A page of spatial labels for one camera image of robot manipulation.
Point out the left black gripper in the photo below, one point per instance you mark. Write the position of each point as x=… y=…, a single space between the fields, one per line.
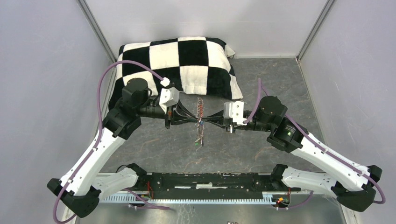
x=180 y=115

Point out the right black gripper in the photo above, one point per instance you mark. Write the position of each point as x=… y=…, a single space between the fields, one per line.
x=218 y=118

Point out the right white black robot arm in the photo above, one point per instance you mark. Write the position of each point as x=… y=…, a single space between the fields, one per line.
x=353 y=185

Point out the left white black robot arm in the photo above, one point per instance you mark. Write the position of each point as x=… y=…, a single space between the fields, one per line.
x=79 y=189

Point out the black white checkered pillow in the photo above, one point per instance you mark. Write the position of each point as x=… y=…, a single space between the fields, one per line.
x=195 y=65

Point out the right corner aluminium profile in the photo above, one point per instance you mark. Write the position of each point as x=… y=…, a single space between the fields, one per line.
x=315 y=29

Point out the corner aluminium profile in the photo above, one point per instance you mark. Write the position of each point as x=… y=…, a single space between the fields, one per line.
x=315 y=29
x=96 y=29

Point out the left corner aluminium profile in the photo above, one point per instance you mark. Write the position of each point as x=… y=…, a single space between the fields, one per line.
x=96 y=29

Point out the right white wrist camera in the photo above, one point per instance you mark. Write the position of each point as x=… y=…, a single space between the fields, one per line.
x=235 y=112

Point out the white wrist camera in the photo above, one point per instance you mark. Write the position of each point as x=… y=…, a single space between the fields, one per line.
x=169 y=94
x=235 y=112

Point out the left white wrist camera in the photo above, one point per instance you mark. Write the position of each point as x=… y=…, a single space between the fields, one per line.
x=169 y=94

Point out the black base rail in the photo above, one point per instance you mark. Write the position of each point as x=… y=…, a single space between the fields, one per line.
x=209 y=185

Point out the white toothed cable duct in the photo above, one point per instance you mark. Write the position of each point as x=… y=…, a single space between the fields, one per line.
x=125 y=197

